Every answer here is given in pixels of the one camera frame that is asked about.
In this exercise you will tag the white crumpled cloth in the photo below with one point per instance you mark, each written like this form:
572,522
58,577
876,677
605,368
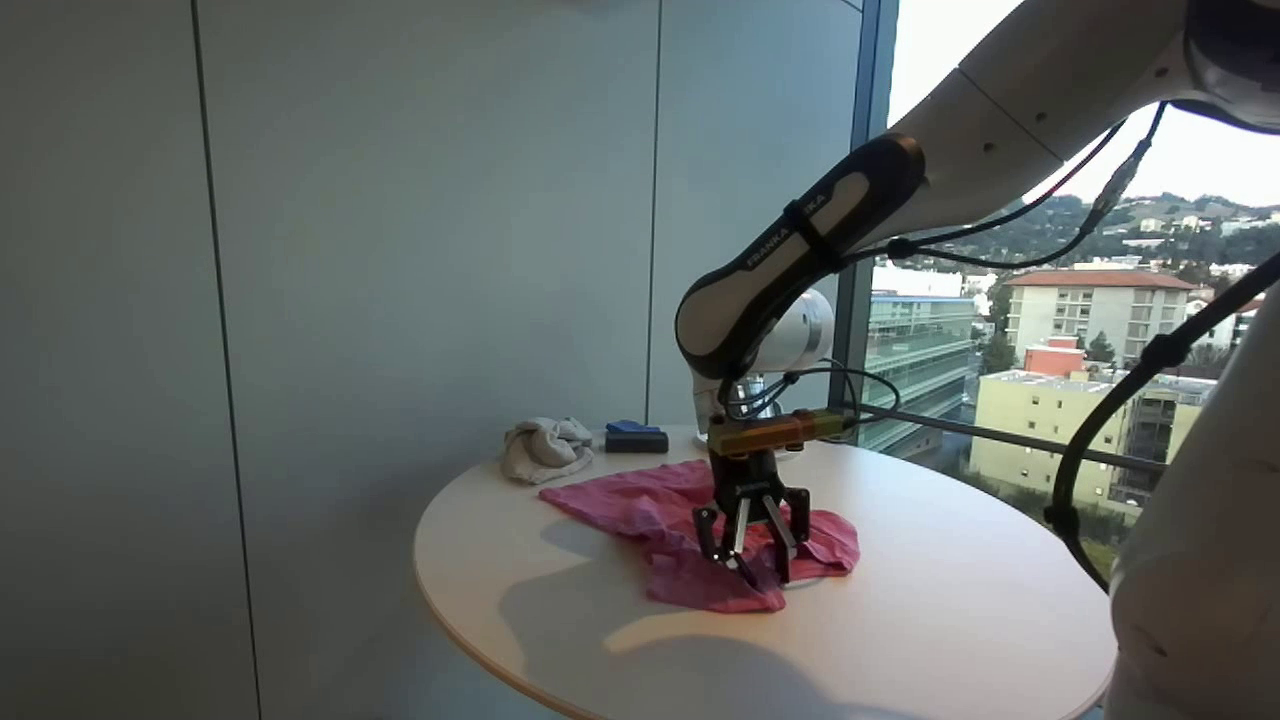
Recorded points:
547,446

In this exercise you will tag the yellow building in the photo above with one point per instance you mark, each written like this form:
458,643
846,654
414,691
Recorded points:
1054,425

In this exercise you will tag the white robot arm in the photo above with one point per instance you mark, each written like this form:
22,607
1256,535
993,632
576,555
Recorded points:
987,123

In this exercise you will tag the pink shirt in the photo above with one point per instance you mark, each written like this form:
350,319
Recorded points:
694,535

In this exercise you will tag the blue small block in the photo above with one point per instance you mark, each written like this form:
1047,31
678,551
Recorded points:
636,436

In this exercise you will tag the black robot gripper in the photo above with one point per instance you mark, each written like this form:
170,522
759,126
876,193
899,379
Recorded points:
741,469

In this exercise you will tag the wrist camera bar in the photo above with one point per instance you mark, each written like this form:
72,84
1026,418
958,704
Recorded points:
782,431

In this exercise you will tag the blue window frame post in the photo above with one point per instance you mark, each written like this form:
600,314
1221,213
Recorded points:
867,163

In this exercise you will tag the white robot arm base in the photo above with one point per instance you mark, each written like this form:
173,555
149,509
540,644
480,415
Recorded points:
1200,535

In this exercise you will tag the white building with red roof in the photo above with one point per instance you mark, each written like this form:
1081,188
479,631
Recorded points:
1103,314

